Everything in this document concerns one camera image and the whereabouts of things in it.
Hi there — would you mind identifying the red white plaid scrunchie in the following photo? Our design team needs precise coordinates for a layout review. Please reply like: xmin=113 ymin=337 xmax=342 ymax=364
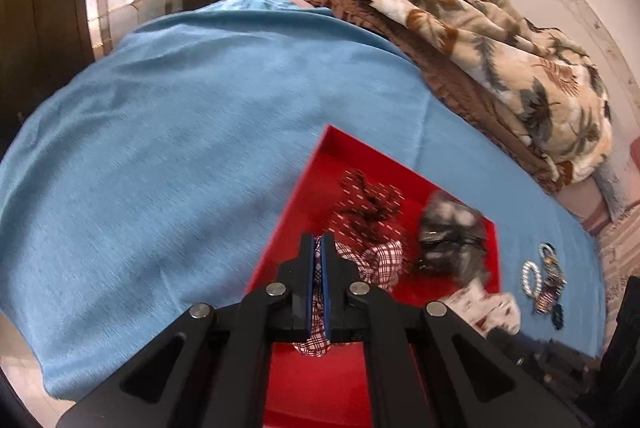
xmin=294 ymin=240 xmax=405 ymax=358

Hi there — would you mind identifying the white dotted scrunchie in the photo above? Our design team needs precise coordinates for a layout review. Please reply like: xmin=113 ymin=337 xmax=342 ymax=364
xmin=440 ymin=278 xmax=521 ymax=337

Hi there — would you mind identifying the dark red dotted scrunchie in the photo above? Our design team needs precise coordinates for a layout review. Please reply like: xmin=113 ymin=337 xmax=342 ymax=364
xmin=326 ymin=170 xmax=406 ymax=252

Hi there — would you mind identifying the grey sheer scrunchie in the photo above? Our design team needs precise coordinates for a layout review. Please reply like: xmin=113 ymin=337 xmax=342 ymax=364
xmin=416 ymin=191 xmax=490 ymax=286

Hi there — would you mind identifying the pink striped floral pillow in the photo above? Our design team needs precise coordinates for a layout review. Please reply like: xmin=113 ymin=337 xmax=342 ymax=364
xmin=598 ymin=206 xmax=640 ymax=314

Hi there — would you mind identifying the blue bed sheet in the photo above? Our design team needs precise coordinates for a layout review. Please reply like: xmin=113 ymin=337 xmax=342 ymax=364
xmin=1 ymin=0 xmax=605 ymax=401

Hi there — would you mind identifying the brown ruffled blanket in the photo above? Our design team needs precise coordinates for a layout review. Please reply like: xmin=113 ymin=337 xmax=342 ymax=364
xmin=302 ymin=0 xmax=563 ymax=195

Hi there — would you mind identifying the cream leaf print blanket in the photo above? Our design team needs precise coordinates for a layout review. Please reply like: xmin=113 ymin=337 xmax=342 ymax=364
xmin=363 ymin=0 xmax=613 ymax=184

